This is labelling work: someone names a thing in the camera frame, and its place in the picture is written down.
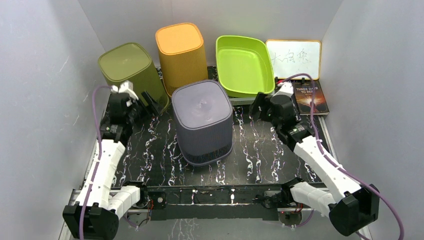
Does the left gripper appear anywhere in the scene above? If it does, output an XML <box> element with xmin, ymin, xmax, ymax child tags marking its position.
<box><xmin>126</xmin><ymin>91</ymin><xmax>164</xmax><ymax>126</ymax></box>

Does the white perforated plastic tray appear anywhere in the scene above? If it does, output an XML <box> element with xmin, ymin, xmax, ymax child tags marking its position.
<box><xmin>227</xmin><ymin>96</ymin><xmax>256</xmax><ymax>106</ymax></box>

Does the lime green plastic tub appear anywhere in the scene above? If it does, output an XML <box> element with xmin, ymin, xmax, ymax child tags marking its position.
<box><xmin>215</xmin><ymin>35</ymin><xmax>275</xmax><ymax>98</ymax></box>

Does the grey slatted plastic basket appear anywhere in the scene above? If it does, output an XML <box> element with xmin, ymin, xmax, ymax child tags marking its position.
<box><xmin>171</xmin><ymin>80</ymin><xmax>233</xmax><ymax>167</ymax></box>

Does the olive green slatted basket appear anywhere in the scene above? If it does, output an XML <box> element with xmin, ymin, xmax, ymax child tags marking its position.
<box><xmin>98</xmin><ymin>42</ymin><xmax>170</xmax><ymax>116</ymax></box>

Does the orange slatted plastic basket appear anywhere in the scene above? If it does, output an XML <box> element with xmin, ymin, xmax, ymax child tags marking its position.
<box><xmin>155</xmin><ymin>22</ymin><xmax>208</xmax><ymax>97</ymax></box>

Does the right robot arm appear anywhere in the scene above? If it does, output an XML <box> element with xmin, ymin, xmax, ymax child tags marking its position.
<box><xmin>249</xmin><ymin>92</ymin><xmax>380</xmax><ymax>236</ymax></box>

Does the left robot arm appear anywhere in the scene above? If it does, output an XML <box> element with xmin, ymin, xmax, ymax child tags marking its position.
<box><xmin>62</xmin><ymin>91</ymin><xmax>163</xmax><ymax>240</ymax></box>

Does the dark paperback book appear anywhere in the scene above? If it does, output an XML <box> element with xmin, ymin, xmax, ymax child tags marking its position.
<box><xmin>293</xmin><ymin>80</ymin><xmax>330</xmax><ymax>116</ymax></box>

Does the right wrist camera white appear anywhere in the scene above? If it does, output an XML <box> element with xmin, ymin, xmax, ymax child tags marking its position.
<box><xmin>274</xmin><ymin>81</ymin><xmax>294</xmax><ymax>98</ymax></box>

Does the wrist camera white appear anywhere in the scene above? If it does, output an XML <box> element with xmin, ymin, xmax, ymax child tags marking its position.
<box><xmin>274</xmin><ymin>81</ymin><xmax>294</xmax><ymax>98</ymax></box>
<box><xmin>110</xmin><ymin>80</ymin><xmax>139</xmax><ymax>101</ymax></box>

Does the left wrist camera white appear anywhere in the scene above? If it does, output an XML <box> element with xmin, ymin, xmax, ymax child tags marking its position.
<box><xmin>110</xmin><ymin>80</ymin><xmax>139</xmax><ymax>101</ymax></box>

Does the small whiteboard orange frame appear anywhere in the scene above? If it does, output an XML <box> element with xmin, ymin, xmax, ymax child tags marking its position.
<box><xmin>265</xmin><ymin>39</ymin><xmax>322</xmax><ymax>80</ymax></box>

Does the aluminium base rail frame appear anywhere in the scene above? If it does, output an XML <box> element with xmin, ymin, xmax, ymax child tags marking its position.
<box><xmin>58</xmin><ymin>187</ymin><xmax>373</xmax><ymax>240</ymax></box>

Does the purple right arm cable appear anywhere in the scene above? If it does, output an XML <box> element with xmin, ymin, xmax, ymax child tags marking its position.
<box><xmin>278</xmin><ymin>73</ymin><xmax>405</xmax><ymax>240</ymax></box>

